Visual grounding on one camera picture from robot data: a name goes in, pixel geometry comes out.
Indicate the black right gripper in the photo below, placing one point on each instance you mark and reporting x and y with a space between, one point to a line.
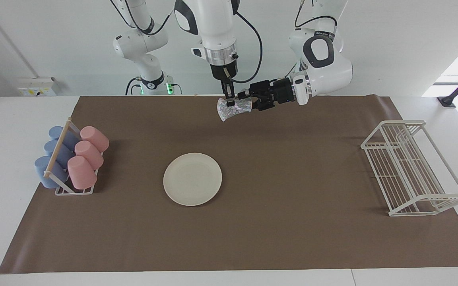
217 69

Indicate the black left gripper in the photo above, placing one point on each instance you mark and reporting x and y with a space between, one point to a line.
270 93

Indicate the silver mesh sponge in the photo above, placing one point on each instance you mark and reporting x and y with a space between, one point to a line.
229 111

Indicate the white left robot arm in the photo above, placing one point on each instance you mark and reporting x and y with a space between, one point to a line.
324 67

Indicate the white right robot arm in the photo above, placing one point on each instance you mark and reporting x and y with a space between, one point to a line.
213 24

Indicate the cream round plate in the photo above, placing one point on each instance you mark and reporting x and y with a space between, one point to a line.
192 179

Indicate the brown table mat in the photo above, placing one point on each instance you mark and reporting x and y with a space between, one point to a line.
292 198

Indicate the pink plastic cup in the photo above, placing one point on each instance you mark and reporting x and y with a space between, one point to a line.
95 138
89 155
81 174

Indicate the blue plastic cup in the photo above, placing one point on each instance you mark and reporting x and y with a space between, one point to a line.
48 174
56 132
50 149

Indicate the white cup rack wooden bar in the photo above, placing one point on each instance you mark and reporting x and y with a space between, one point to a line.
58 147

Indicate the white wall power box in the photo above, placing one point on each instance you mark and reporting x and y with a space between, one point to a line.
36 86

